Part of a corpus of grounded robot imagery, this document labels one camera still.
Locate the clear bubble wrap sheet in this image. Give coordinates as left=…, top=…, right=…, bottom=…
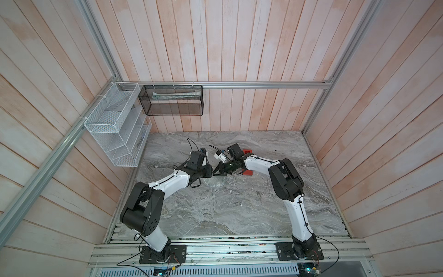
left=204, top=175, right=231, bottom=189

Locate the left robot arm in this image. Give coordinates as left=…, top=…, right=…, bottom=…
left=120, top=148, right=212, bottom=252

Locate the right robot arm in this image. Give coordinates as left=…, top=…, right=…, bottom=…
left=213, top=144, right=319, bottom=260

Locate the red tape dispenser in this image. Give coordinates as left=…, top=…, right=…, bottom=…
left=241, top=148, right=254, bottom=176

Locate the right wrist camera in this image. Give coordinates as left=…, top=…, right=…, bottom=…
left=214, top=150, right=229, bottom=163

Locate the black wire mesh basket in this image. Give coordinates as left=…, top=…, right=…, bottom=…
left=138, top=84, right=204, bottom=116

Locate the white wire mesh shelf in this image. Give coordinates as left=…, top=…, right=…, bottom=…
left=84, top=82, right=152, bottom=167

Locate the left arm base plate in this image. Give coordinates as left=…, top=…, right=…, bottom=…
left=139, top=245, right=187, bottom=264

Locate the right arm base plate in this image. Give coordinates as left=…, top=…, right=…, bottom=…
left=275, top=242, right=324, bottom=261

